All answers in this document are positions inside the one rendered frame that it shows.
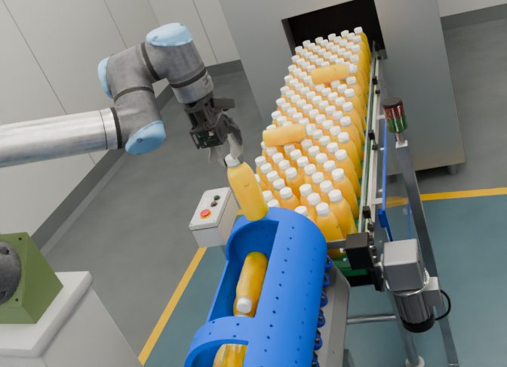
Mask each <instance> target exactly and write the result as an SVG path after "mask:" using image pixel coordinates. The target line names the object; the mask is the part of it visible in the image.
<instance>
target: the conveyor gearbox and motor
mask: <svg viewBox="0 0 507 367"><path fill-rule="evenodd" d="M379 269H380V272H381V274H383V277H384V280H385V281H386V285H387V288H388V290H389V291H390V292H391V293H392V294H393V295H394V299H395V303H396V306H397V308H398V313H399V316H400V317H401V322H402V325H403V326H404V328H405V329H406V330H408V331H409V332H413V333H421V332H426V331H428V330H429V329H430V328H431V327H432V326H433V325H434V324H435V321H436V320H439V319H443V318H444V317H445V316H447V314H448V313H449V312H450V309H451V302H450V298H449V296H448V295H447V293H446V292H445V291H443V290H441V288H440V285H439V281H438V277H430V278H429V274H428V272H427V271H426V270H425V269H424V263H423V258H422V255H421V251H420V247H419V242H417V240H416V239H408V240H401V241H395V242H385V243H384V244H383V253H382V254H381V261H379ZM441 293H442V294H443V295H445V297H446V298H447V300H448V309H447V312H446V313H445V314H444V315H443V316H439V317H438V318H435V315H434V311H433V306H441V305H442V297H441Z"/></svg>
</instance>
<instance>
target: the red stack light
mask: <svg viewBox="0 0 507 367"><path fill-rule="evenodd" d="M383 112H384V116H385V118H386V119H398V118H400V117H402V116H403V115H404V113H405V111H404V105H403V102H401V104H400V105H399V106H397V107H394V108H390V109H387V108H384V107H383Z"/></svg>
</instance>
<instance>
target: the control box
mask: <svg viewBox="0 0 507 367"><path fill-rule="evenodd" d="M215 195H219V196H220V198H219V199H218V200H214V196H215ZM206 201H207V202H206ZM212 201H216V202H217V204H216V205H215V206H211V203H212ZM204 205H205V206H204ZM202 207H203V208H202ZM205 209H209V210H210V214H209V215H208V216H206V217H202V216H201V215H200V213H201V212H202V211H203V210H205ZM238 210H239V208H238V205H237V203H236V201H235V198H234V196H233V194H232V191H231V189H230V187H225V188H221V189H216V190H208V191H204V194H203V196H202V198H201V201H200V202H199V205H198V207H197V209H196V211H195V214H194V216H193V218H192V221H191V223H190V225H189V228H190V230H191V231H192V233H193V236H194V237H195V240H196V242H197V243H198V246H199V248H206V247H212V246H218V245H226V243H227V241H228V238H229V235H230V233H231V230H232V226H233V224H234V222H235V218H236V215H237V213H238Z"/></svg>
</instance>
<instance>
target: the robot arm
mask: <svg viewBox="0 0 507 367"><path fill-rule="evenodd" d="M98 76H99V79H100V82H101V85H102V88H103V90H104V91H105V93H106V95H107V96H108V97H109V98H111V99H113V100H114V104H115V106H114V107H110V108H106V109H102V110H97V111H92V112H86V113H77V114H72V115H66V116H57V117H51V118H46V119H36V120H31V121H25V122H16V123H11V124H5V125H0V168H7V167H11V166H16V165H25V164H29V163H33V162H42V161H47V160H51V159H59V158H64V157H68V156H77V155H81V154H86V153H94V152H99V151H104V150H111V149H114V150H118V149H123V148H125V150H126V151H127V152H128V153H130V154H131V155H136V154H138V155H141V154H145V153H149V152H151V151H153V150H155V149H157V148H158V147H160V146H161V145H162V144H163V143H164V141H165V138H166V134H165V130H164V122H163V121H162V119H161V114H160V111H159V108H158V104H157V101H156V98H155V92H154V90H153V87H152V83H155V82H157V81H160V80H162V79H165V78H167V80H168V82H169V83H170V85H171V87H172V89H173V91H174V93H175V95H176V97H177V99H178V101H179V103H184V104H185V105H186V107H185V108H184V110H185V112H186V115H187V116H188V118H189V120H190V122H191V123H192V127H191V129H190V130H189V134H190V136H191V137H192V139H193V141H194V143H195V145H196V147H197V149H198V150H199V148H200V147H201V148H202V149H204V148H208V147H209V149H210V153H209V162H210V163H211V164H213V163H214V162H215V161H216V160H217V161H218V162H219V163H220V164H221V165H223V166H224V167H226V166H227V164H226V160H225V156H224V155H223V149H222V148H221V147H220V145H223V144H224V143H225V141H227V142H228V144H229V146H230V155H231V157H232V158H233V159H236V158H238V160H239V162H240V163H241V164H243V162H244V147H243V140H242V137H241V131H240V128H239V127H238V125H237V124H236V123H235V122H234V121H233V119H232V118H229V117H228V115H227V114H228V113H226V111H228V110H229V109H231V108H235V101H234V99H233V98H227V97H213V95H214V93H213V92H212V90H213V88H214V84H213V82H212V80H211V77H210V76H209V74H208V72H207V70H206V68H205V65H204V63H203V61H202V59H201V56H200V54H199V52H198V50H197V48H196V46H195V43H194V42H193V37H192V36H191V35H190V34H189V31H188V29H187V28H186V26H185V25H183V24H181V23H170V24H167V25H164V26H160V27H159V28H157V29H154V30H153V31H151V32H150V33H149V34H148V35H147V37H146V42H143V43H140V44H138V45H135V46H133V47H132V48H129V49H127V50H124V51H121V52H119V53H117V54H112V55H110V56H109V57H107V58H106V59H104V60H102V61H101V62H100V63H99V66H98ZM227 129H228V130H227ZM227 133H228V134H227ZM193 134H195V136H196V138H197V140H198V143H196V142H195V139H194V137H193ZM20 277H21V262H20V257H19V255H18V253H17V250H16V249H15V248H14V246H12V245H11V244H9V243H7V242H0V304H3V303H4V302H6V301H8V300H9V299H10V298H11V297H12V296H13V294H14V293H15V291H16V290H17V287H18V285H19V283H20Z"/></svg>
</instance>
